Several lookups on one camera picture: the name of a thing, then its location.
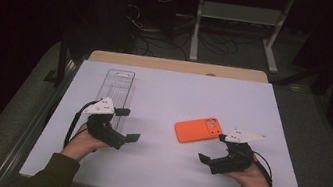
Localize wooden table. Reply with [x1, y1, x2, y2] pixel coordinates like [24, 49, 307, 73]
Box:
[88, 43, 271, 89]

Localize white table cover board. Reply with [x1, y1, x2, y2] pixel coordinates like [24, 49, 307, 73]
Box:
[18, 46, 327, 187]

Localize clear plastic package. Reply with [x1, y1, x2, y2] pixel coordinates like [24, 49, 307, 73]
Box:
[91, 66, 138, 134]

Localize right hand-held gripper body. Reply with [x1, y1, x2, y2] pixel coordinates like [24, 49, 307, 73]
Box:
[208, 125, 269, 183]

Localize white metal desk frame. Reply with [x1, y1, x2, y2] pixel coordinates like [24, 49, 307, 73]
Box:
[187, 0, 296, 75]

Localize orange phone case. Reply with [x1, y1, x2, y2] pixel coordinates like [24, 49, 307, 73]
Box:
[171, 110, 226, 151]

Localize black floor cable bundle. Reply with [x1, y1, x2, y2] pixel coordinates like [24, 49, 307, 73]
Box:
[128, 21, 194, 63]
[196, 29, 265, 63]

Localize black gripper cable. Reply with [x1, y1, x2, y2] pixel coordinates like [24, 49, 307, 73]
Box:
[246, 150, 279, 187]
[63, 97, 100, 155]

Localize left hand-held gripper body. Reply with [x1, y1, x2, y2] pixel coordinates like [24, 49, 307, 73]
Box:
[78, 93, 134, 152]

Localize person's right hand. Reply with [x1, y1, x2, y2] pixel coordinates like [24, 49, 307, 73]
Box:
[223, 150, 278, 187]

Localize person's left hand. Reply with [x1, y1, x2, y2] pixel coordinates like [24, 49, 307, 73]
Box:
[59, 119, 113, 167]

